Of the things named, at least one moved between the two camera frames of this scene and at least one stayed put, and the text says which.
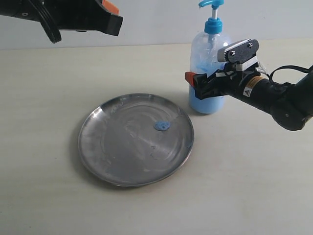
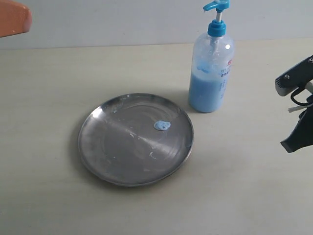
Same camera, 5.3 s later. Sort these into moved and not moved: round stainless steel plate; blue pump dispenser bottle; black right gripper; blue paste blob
Moved: black right gripper
Not moved: round stainless steel plate; blue paste blob; blue pump dispenser bottle
